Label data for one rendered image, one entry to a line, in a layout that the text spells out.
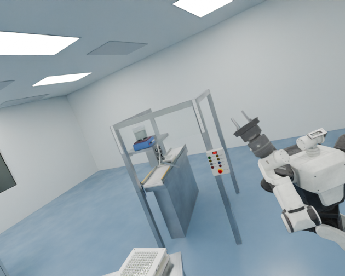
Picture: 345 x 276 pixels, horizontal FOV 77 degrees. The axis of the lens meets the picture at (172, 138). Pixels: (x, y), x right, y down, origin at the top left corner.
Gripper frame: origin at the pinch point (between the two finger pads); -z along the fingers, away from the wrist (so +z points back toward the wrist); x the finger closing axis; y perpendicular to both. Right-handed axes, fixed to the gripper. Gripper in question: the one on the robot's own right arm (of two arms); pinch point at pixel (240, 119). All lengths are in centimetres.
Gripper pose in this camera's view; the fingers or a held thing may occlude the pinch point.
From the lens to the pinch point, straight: 103.0
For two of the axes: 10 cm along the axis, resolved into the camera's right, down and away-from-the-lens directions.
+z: 5.8, 8.1, -1.0
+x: 7.0, -5.6, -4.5
